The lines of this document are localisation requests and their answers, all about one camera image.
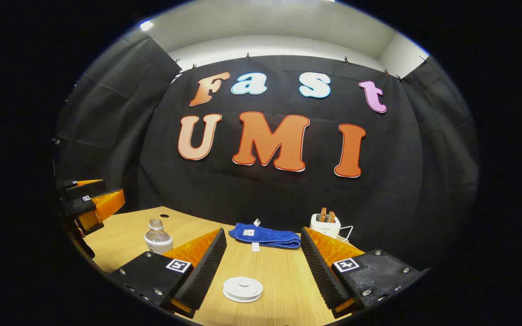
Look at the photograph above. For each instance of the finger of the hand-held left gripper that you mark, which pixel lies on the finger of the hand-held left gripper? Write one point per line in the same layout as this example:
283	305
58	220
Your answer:
84	189
107	204

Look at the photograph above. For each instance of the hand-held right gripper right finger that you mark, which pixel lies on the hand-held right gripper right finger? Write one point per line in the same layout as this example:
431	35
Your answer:
320	271

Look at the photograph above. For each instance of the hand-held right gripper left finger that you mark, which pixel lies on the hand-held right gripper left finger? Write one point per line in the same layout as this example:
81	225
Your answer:
206	271

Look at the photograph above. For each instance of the white teacup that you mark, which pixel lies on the white teacup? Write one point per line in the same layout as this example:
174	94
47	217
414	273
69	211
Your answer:
231	295

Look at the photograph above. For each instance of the white teacup lid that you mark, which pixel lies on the white teacup lid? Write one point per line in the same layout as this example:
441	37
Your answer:
243	285

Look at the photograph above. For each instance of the clear water bottle white label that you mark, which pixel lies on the clear water bottle white label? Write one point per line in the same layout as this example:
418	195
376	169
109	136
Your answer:
157	242

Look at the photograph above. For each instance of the cream toaster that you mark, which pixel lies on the cream toaster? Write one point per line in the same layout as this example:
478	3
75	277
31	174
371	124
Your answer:
325	227

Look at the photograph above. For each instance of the white saucer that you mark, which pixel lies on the white saucer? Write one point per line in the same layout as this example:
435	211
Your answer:
243	301

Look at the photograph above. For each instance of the brown toast slice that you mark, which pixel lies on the brown toast slice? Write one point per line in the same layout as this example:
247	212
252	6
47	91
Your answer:
323	214
331	217

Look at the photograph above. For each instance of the blue folded towel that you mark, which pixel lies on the blue folded towel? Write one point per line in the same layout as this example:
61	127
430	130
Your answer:
265	236

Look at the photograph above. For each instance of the black backdrop cloth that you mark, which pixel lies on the black backdrop cloth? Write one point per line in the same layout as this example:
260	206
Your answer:
265	194

